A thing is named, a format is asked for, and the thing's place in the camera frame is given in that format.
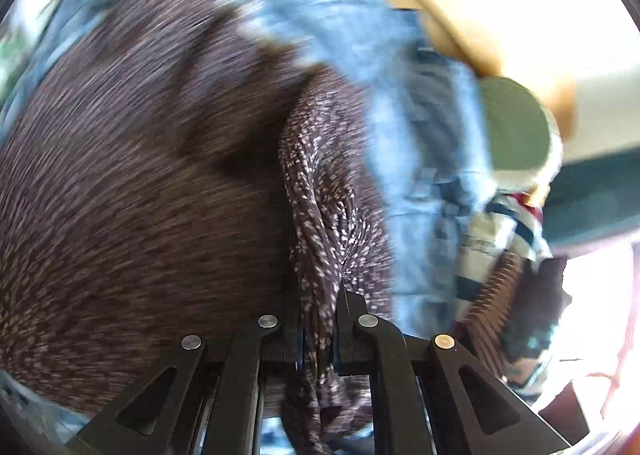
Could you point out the plaid cloth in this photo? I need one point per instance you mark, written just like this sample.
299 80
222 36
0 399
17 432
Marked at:
505 235

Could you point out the dark heathered knit garment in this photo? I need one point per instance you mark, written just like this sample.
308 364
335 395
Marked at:
140 185

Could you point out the brown ribbed cloth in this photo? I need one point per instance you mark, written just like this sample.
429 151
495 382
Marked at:
492 305

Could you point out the wooden headboard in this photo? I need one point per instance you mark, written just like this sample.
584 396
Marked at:
450 0

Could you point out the green and cream cloth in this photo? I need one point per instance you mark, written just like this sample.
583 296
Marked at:
515 125

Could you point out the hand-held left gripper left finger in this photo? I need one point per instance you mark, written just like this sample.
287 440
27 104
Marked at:
287 345

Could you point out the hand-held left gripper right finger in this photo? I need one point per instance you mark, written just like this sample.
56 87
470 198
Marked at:
350 335

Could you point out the pile of plastic bags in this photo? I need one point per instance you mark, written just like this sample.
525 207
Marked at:
30 25

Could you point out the teal cloth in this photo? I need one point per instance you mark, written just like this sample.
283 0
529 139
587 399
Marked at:
590 195

